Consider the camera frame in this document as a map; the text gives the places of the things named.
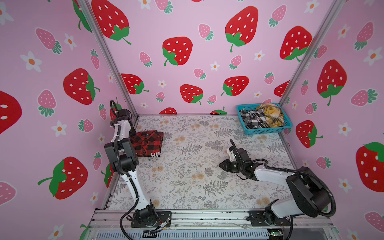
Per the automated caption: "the red black plaid shirt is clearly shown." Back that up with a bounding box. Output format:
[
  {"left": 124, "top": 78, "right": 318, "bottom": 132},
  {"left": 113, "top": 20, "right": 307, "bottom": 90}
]
[{"left": 130, "top": 131, "right": 164, "bottom": 157}]

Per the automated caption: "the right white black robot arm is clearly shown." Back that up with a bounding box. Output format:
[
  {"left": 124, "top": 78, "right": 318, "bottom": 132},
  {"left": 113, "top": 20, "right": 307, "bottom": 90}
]
[{"left": 219, "top": 146, "right": 336, "bottom": 223}]

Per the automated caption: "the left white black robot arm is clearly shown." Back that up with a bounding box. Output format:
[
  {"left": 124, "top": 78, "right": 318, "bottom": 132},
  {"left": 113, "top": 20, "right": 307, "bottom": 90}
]
[{"left": 105, "top": 109, "right": 158, "bottom": 227}]

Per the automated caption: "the black white plaid shirt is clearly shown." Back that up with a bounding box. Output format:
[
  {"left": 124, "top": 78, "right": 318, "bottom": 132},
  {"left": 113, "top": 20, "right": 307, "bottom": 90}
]
[{"left": 240, "top": 109, "right": 267, "bottom": 130}]

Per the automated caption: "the teal plastic basket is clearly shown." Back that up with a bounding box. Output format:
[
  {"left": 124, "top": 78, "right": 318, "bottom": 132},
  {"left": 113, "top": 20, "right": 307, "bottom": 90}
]
[{"left": 237, "top": 103, "right": 293, "bottom": 135}]

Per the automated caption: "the yellow plaid shirt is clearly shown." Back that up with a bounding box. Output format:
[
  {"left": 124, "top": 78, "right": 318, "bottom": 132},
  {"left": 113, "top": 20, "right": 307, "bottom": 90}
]
[{"left": 257, "top": 103, "right": 285, "bottom": 128}]

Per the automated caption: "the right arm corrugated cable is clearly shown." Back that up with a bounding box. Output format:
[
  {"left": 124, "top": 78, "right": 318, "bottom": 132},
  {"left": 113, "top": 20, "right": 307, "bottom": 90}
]
[{"left": 229, "top": 139, "right": 337, "bottom": 218}]

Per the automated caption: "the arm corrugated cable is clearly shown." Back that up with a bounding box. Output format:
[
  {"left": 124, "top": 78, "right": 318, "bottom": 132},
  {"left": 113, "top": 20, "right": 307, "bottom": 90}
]
[
  {"left": 229, "top": 139, "right": 337, "bottom": 218},
  {"left": 109, "top": 99, "right": 140, "bottom": 240}
]

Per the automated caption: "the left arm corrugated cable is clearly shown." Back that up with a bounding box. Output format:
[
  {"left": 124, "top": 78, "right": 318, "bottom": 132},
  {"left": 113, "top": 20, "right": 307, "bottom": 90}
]
[{"left": 109, "top": 99, "right": 140, "bottom": 240}]

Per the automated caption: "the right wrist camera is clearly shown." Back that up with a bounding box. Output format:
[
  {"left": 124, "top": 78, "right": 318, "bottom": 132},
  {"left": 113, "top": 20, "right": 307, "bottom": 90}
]
[{"left": 227, "top": 148, "right": 236, "bottom": 162}]

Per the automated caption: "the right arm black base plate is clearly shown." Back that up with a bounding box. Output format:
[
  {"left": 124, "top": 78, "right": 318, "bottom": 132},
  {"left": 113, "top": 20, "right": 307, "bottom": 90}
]
[{"left": 246, "top": 211, "right": 291, "bottom": 227}]

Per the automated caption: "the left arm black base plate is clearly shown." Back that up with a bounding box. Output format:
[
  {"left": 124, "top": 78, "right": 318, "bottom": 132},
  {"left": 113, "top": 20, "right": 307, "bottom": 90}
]
[{"left": 130, "top": 211, "right": 172, "bottom": 228}]

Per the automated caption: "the aluminium rail frame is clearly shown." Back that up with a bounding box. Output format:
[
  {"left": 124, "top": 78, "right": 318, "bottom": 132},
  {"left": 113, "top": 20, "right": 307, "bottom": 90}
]
[{"left": 82, "top": 209, "right": 341, "bottom": 240}]

